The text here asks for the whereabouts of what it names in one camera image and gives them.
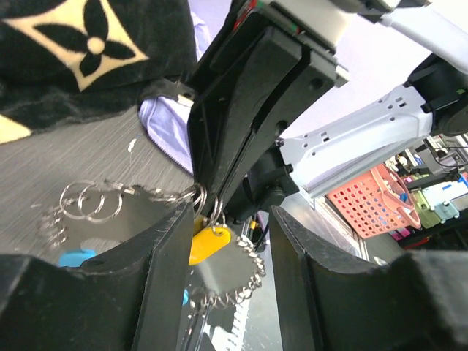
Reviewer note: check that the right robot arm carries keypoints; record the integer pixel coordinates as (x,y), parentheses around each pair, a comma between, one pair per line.
(432,99)

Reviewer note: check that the red plastic basket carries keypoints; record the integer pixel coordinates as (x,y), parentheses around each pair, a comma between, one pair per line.
(376,202)

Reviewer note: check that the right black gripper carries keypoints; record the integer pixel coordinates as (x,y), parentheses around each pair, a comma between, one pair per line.
(279,61)

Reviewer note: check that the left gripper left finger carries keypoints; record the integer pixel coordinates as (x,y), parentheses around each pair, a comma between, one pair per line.
(108,303)

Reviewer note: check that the blue handled key ring organizer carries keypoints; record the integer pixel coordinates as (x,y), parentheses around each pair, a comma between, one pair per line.
(158,226)

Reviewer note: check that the black floral blanket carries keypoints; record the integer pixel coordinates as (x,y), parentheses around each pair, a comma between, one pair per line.
(69,62)

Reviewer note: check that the lavender cloth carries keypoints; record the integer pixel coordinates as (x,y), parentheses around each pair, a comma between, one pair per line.
(165,121)

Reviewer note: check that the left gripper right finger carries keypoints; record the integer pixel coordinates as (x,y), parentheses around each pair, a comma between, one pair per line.
(329,299)

